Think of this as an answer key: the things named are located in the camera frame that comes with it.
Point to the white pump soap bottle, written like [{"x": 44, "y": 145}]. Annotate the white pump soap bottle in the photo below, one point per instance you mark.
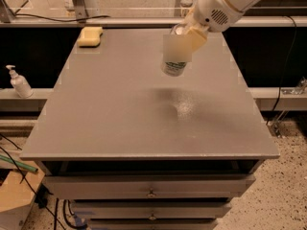
[{"x": 19, "y": 83}]

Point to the yellow sponge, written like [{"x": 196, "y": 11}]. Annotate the yellow sponge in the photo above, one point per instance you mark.
[{"x": 90, "y": 37}]

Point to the grey drawer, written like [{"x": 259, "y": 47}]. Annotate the grey drawer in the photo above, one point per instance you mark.
[
  {"x": 151, "y": 209},
  {"x": 158, "y": 224},
  {"x": 148, "y": 186}
]

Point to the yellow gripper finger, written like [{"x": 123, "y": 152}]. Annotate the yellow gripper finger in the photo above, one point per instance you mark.
[
  {"x": 195, "y": 30},
  {"x": 177, "y": 48}
]

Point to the cardboard box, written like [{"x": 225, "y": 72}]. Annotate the cardboard box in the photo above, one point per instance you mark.
[{"x": 16, "y": 201}]

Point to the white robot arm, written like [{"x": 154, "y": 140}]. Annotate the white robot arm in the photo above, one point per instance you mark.
[{"x": 241, "y": 5}]

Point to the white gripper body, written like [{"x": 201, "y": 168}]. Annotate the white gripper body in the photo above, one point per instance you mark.
[{"x": 211, "y": 10}]

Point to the white green 7up can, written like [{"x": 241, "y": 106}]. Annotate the white green 7up can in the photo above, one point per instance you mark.
[{"x": 173, "y": 69}]

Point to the metal clamp bracket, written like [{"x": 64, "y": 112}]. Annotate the metal clamp bracket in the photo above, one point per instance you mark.
[{"x": 298, "y": 89}]

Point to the left metal bracket post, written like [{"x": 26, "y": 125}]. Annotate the left metal bracket post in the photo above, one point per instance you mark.
[{"x": 80, "y": 10}]

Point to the top grey drawer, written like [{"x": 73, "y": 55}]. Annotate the top grey drawer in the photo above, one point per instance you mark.
[{"x": 148, "y": 186}]

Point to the grey drawer cabinet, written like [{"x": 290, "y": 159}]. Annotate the grey drawer cabinet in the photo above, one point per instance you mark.
[{"x": 114, "y": 112}]

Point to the green rod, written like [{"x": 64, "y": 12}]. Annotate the green rod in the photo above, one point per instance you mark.
[{"x": 19, "y": 165}]

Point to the bottom grey drawer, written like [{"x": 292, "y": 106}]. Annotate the bottom grey drawer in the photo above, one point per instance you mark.
[{"x": 158, "y": 224}]

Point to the middle grey drawer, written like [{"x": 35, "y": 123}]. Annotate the middle grey drawer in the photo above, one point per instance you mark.
[{"x": 151, "y": 209}]

